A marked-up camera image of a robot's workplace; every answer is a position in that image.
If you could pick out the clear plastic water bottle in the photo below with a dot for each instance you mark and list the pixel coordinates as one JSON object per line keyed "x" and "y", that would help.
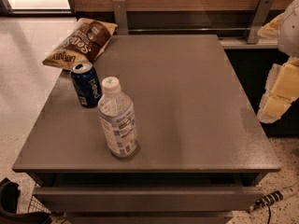
{"x": 117, "y": 116}

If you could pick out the wire basket on floor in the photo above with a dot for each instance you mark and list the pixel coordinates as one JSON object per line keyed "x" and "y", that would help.
{"x": 36, "y": 206}

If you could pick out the grey metal bracket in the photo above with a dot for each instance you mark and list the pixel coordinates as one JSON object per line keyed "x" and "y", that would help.
{"x": 120, "y": 15}
{"x": 259, "y": 16}

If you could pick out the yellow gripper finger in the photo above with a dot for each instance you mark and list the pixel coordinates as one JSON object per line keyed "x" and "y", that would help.
{"x": 281, "y": 90}
{"x": 271, "y": 29}

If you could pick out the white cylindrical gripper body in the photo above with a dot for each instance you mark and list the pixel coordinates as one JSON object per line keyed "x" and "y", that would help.
{"x": 290, "y": 28}

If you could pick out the dark bag on floor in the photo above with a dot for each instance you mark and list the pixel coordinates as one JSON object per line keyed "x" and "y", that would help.
{"x": 9, "y": 196}

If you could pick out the brown chip bag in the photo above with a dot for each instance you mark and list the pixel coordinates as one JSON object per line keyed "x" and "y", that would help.
{"x": 88, "y": 40}

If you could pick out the blue Pepsi soda can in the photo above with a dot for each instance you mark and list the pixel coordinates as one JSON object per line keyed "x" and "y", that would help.
{"x": 86, "y": 83}

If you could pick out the grey drawer cabinet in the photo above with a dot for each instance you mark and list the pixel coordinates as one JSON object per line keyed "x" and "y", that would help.
{"x": 202, "y": 153}

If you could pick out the left grey metal bracket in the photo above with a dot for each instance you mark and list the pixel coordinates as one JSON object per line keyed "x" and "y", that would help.
{"x": 120, "y": 15}

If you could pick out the right grey metal bracket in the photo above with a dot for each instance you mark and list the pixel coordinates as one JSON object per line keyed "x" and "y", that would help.
{"x": 259, "y": 16}

